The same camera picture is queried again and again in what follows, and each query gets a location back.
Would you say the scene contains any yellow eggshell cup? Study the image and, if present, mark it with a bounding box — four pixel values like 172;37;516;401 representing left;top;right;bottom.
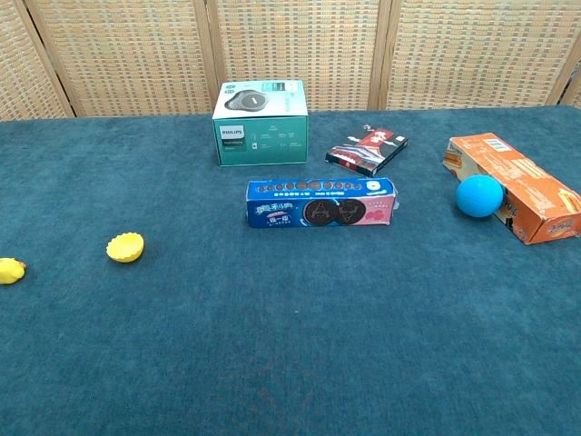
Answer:
105;232;145;264

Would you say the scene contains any orange snack box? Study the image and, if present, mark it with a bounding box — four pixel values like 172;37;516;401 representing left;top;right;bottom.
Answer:
442;132;581;246

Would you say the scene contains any teal carpet table cover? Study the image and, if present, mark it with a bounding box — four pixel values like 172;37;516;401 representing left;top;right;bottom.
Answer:
0;104;581;436

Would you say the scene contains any woven rattan folding screen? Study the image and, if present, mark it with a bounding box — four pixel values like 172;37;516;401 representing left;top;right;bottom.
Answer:
0;0;581;122

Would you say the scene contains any blue ball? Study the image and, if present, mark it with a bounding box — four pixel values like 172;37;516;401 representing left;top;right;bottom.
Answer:
455;173;505;219

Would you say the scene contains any green white Philips box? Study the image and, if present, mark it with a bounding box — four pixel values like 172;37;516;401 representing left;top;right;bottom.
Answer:
212;80;310;167

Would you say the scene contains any blue Oreo cookie box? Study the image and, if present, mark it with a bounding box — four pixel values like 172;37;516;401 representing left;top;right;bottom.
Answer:
245;177;400;229

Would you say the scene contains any yellow toy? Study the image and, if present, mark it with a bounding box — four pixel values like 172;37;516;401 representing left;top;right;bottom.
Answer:
0;257;27;286

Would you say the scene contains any black red small box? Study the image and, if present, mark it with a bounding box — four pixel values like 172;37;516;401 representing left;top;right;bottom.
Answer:
324;124;409;178

